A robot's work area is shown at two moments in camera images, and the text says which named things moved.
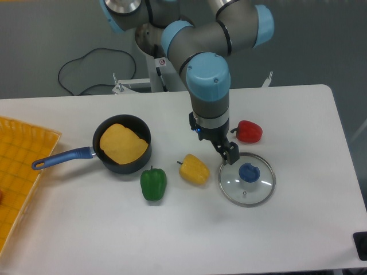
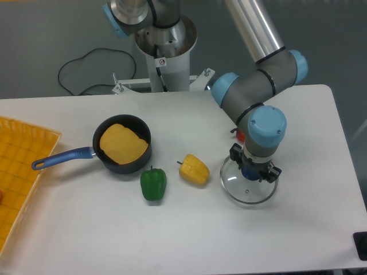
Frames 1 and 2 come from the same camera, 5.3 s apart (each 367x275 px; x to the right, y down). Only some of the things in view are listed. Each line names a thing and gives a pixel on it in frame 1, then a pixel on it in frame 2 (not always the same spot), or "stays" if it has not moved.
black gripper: (218, 137) to (266, 171)
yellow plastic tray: (20, 145) stays
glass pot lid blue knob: (249, 181) stays
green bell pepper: (153, 181) stays
